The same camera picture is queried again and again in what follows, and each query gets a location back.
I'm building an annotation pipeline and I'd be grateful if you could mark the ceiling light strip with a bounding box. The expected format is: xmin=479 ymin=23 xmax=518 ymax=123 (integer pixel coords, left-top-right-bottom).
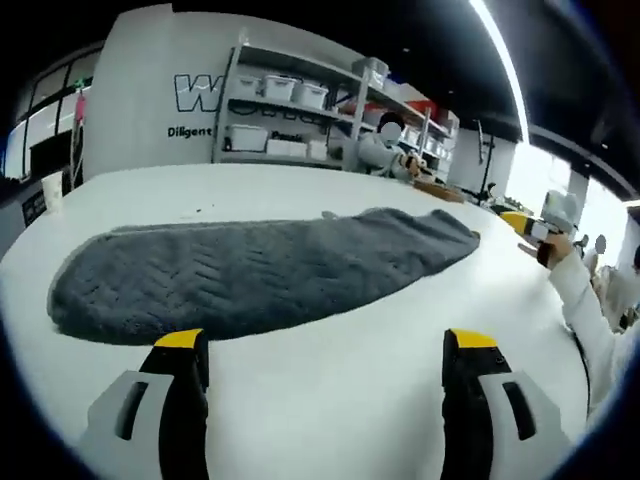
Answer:
xmin=469 ymin=0 xmax=532 ymax=146

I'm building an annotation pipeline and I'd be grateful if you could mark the black screen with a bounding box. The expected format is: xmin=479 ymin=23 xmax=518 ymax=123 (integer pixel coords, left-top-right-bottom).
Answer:
xmin=28 ymin=134 xmax=76 ymax=176

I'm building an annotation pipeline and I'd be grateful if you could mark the white paper cup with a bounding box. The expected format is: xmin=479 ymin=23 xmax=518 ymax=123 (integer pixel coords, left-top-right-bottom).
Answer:
xmin=41 ymin=174 xmax=65 ymax=216

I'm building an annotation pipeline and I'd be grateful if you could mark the grey metal shelf unit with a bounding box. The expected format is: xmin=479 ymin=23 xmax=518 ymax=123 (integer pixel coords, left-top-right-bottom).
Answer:
xmin=349 ymin=64 xmax=461 ymax=176
xmin=213 ymin=43 xmax=371 ymax=166

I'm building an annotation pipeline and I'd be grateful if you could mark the person's right hand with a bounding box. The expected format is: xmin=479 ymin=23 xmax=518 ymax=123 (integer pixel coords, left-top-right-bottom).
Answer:
xmin=537 ymin=232 xmax=573 ymax=269

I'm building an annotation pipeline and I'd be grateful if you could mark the dark labelled box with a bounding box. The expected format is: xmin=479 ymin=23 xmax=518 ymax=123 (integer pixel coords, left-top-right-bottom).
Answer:
xmin=21 ymin=191 xmax=50 ymax=227

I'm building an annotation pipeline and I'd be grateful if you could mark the white lettered pillar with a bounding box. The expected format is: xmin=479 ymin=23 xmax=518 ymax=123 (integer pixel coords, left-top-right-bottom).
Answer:
xmin=82 ymin=12 xmax=241 ymax=181

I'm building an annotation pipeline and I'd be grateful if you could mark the black cable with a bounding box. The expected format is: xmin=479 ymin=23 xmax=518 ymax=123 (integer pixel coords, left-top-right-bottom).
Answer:
xmin=572 ymin=327 xmax=596 ymax=416

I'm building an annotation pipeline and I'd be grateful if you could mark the wooden tray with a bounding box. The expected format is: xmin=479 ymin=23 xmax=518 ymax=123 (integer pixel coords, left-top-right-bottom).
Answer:
xmin=412 ymin=178 xmax=467 ymax=204

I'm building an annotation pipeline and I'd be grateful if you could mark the grey towel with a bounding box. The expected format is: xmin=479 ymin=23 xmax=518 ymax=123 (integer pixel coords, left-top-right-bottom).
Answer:
xmin=47 ymin=207 xmax=482 ymax=346

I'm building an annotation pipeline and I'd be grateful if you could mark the metal shelf with storage boxes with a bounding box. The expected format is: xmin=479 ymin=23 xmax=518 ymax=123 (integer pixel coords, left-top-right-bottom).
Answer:
xmin=227 ymin=57 xmax=454 ymax=161

